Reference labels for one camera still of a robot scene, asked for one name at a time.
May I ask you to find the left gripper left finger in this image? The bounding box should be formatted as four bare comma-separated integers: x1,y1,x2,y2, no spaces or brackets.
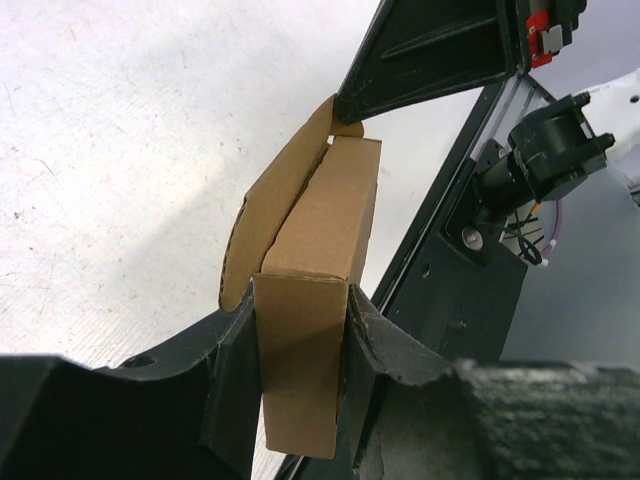
1,295,261,479

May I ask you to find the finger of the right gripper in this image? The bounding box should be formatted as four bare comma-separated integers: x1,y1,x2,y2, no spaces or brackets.
334,0,519,124

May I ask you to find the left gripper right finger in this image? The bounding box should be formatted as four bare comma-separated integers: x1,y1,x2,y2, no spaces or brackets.
345,287,639,479

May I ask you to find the brown cardboard box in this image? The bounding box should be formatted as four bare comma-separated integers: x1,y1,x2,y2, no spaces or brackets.
218,97,382,459

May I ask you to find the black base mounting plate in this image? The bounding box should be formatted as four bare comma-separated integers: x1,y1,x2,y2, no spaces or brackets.
269,74,564,480

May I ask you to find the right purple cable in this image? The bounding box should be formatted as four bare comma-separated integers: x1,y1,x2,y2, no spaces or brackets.
542,199,566,266

